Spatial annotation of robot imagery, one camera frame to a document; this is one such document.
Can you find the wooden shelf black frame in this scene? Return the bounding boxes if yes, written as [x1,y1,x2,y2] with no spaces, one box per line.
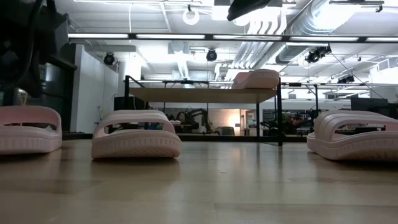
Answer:
[124,74,284,147]

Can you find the pink slide ribbed strap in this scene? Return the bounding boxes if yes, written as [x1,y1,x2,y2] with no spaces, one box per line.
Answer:
[91,109,182,159]
[307,110,398,163]

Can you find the long ceiling light bar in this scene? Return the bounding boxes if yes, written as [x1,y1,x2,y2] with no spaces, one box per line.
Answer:
[67,32,398,44]

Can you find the small black ceiling fixture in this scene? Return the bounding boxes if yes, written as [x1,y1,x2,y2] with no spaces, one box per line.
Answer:
[337,74,355,84]

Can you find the black monitor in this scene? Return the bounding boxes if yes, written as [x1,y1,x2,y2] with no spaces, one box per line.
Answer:
[350,96,389,113]

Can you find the background green plants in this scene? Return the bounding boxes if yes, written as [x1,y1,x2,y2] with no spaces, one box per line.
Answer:
[281,111,313,135]

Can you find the black round spotlight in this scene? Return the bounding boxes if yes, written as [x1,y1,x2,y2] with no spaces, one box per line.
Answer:
[103,52,116,66]
[205,48,218,62]

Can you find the white ceiling ring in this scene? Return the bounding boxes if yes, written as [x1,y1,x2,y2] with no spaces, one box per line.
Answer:
[182,7,200,26]

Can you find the black ceiling camera cluster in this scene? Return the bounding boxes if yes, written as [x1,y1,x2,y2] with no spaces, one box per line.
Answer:
[304,45,332,64]

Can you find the pink slide smooth strap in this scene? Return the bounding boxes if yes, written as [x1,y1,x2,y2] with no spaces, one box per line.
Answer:
[231,68,280,90]
[0,105,63,156]

